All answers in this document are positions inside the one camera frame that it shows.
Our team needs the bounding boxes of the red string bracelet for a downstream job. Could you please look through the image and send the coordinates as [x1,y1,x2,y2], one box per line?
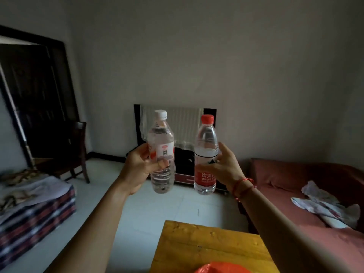
[232,178,257,203]

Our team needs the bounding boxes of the white lace cover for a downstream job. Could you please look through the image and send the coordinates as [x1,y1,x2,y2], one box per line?
[139,106,204,151]

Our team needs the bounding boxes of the pale thin pole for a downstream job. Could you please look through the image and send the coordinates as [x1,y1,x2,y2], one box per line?
[0,65,35,168]

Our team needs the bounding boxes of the dark wooden chair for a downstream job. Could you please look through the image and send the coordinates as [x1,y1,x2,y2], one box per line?
[37,121,91,184]

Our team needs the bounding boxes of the person's left forearm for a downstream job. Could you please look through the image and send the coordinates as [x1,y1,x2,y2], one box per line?
[44,182,134,273]

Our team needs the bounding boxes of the orange plastic bag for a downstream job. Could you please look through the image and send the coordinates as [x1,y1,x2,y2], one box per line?
[193,261,252,273]

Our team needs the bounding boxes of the person's right forearm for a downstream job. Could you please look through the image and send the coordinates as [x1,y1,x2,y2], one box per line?
[240,187,350,273]

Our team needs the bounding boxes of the sofa with red cover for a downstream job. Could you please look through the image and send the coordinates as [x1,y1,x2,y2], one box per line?
[238,158,364,273]

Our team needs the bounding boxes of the black television stand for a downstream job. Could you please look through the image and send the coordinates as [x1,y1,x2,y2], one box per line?
[126,147,228,194]

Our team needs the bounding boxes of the white crumpled clothes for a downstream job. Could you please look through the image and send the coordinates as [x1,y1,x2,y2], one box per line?
[290,180,361,229]

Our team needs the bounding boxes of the plaid fabric bundle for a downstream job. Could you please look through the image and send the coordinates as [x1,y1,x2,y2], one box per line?
[0,179,77,268]

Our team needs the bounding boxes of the grey crumpled blanket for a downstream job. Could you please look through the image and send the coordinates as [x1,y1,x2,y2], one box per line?
[0,167,70,217]

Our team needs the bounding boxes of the person's right hand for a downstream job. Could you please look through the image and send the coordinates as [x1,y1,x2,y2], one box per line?
[196,142,247,194]

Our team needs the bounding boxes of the person's left hand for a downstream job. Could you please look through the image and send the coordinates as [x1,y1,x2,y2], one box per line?
[118,142,170,196]

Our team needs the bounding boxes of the yellow wooden table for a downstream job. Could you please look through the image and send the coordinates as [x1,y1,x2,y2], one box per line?
[149,220,281,273]

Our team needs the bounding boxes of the black television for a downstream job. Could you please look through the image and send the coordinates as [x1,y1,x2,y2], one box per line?
[133,104,217,157]

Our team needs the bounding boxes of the dark doorway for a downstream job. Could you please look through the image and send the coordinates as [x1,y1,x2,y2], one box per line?
[0,25,81,168]

